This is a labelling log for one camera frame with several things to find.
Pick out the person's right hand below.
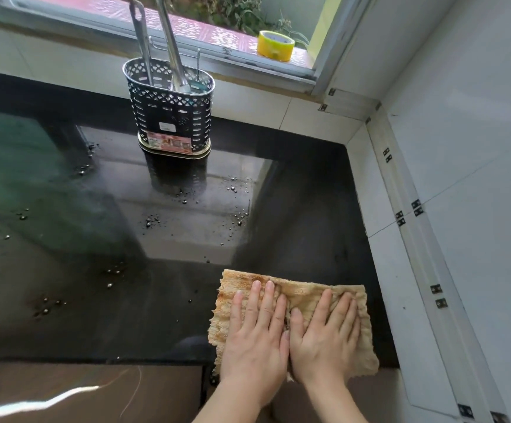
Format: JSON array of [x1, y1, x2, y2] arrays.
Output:
[[288, 289, 362, 388]]

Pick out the person's left hand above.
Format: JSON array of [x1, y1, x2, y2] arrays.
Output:
[[219, 280, 290, 405]]

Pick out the beige cleaning cloth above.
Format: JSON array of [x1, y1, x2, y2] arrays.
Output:
[[207, 268, 380, 381]]

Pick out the person's right forearm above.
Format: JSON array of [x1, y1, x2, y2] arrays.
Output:
[[302, 374, 369, 423]]

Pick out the person's left forearm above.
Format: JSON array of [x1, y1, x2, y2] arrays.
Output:
[[193, 385, 278, 423]]

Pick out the row of black tile clips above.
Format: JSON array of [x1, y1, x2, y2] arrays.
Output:
[[317, 88, 511, 423]]

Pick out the brown wooden cabinet front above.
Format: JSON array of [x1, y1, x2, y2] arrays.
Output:
[[0, 360, 204, 423]]

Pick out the perforated metal utensil holder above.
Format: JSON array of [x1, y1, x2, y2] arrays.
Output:
[[122, 57, 217, 160]]

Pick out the yellow tape roll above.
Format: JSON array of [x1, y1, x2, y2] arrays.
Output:
[[256, 30, 296, 62]]

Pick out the green plants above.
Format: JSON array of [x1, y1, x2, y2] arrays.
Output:
[[207, 0, 311, 45]]

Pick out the grey window frame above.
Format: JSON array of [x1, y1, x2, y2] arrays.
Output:
[[0, 0, 377, 98]]

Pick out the thick metal utensil handle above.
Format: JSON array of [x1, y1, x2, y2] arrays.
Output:
[[152, 0, 191, 94]]

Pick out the slotted metal utensil handle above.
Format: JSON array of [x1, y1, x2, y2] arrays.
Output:
[[128, 0, 155, 86]]

